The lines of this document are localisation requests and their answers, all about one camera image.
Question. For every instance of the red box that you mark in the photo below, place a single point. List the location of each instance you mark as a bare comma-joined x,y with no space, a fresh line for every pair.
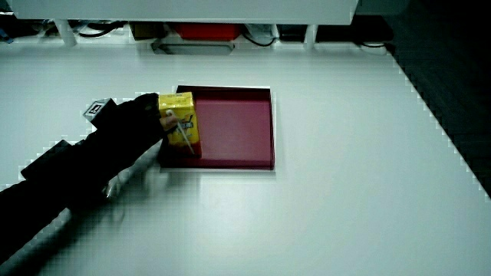
207,31

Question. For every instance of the yellow ice redtea carton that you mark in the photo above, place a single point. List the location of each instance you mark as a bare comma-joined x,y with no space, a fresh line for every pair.
184,115

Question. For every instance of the dark red tray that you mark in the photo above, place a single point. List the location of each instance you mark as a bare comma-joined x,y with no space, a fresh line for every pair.
234,130

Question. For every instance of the grey flat device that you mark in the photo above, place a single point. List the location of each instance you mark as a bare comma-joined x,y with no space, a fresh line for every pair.
192,47

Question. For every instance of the brown box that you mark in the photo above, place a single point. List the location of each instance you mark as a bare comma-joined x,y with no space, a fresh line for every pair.
147,30

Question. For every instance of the white raised shelf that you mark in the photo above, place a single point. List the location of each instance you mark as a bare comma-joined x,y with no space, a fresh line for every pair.
184,9

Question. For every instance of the person's right hand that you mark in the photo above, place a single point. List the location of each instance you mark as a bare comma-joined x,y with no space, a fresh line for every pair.
128,126

